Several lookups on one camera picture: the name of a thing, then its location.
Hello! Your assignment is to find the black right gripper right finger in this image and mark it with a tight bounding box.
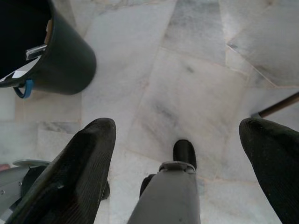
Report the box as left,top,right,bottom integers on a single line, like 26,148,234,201
238,117,299,224

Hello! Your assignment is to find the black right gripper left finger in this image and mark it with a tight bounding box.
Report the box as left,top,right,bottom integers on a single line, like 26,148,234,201
7,118,117,224

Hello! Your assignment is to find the blue clip on bin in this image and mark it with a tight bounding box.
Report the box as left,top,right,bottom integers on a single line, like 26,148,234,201
13,79,35,99

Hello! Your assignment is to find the black round rubbish bin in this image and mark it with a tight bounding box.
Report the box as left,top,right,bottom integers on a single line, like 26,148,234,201
0,0,98,96

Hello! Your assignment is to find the clear plastic trash piece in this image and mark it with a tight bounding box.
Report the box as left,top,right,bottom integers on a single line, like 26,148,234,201
25,44,48,61

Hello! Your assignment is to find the brown cardboard trash piece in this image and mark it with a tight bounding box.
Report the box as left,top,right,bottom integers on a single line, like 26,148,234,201
43,19,53,44

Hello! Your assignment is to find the brown wooden stick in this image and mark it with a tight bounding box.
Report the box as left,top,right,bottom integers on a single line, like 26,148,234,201
251,92,299,119

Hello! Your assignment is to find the grey robot left leg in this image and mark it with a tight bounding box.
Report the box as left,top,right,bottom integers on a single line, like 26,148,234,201
0,158,51,217

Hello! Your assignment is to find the grey robot leg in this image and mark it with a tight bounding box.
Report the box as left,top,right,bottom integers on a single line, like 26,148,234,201
0,158,51,217
127,161,201,224

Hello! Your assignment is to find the black robot right foot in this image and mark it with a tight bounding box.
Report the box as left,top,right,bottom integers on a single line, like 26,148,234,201
172,139,197,170

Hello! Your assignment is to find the grey robot right leg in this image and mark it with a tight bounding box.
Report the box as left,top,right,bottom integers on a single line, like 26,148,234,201
127,161,201,224

